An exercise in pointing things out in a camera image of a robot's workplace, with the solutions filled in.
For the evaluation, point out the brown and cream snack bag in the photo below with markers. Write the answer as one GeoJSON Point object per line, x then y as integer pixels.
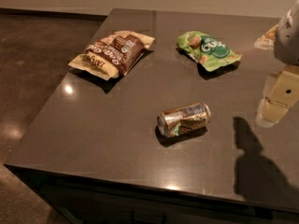
{"type": "Point", "coordinates": [113, 56]}

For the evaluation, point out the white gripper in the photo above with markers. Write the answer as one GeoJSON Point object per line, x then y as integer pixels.
{"type": "Point", "coordinates": [288, 41]}

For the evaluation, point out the small cream snack packet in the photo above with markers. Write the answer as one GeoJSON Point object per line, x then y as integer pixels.
{"type": "Point", "coordinates": [266, 41]}

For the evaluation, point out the green snack bag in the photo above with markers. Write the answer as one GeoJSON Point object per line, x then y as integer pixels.
{"type": "Point", "coordinates": [206, 50]}

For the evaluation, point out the orange soda can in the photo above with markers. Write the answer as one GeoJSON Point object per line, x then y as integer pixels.
{"type": "Point", "coordinates": [178, 121]}

